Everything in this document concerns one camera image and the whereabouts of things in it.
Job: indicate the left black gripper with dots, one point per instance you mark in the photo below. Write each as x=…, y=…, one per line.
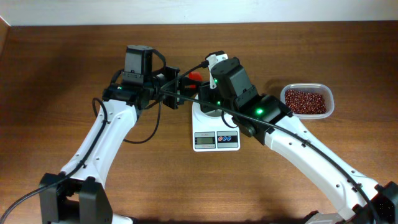
x=172, y=77

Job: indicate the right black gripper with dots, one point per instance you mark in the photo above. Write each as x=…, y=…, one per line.
x=204, y=93

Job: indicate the white digital kitchen scale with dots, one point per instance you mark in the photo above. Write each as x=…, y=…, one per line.
x=213, y=135

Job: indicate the clear plastic container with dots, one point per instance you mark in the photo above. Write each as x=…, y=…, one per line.
x=312, y=88

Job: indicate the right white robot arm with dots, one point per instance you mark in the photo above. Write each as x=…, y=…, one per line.
x=356, y=197

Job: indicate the red beans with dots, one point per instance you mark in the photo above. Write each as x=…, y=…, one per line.
x=301, y=102

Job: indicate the orange measuring scoop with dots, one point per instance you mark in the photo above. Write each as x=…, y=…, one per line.
x=195, y=79

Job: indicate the white round bowl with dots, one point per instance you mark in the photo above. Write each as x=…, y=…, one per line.
x=213, y=114

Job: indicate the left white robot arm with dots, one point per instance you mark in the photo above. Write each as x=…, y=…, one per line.
x=76, y=194

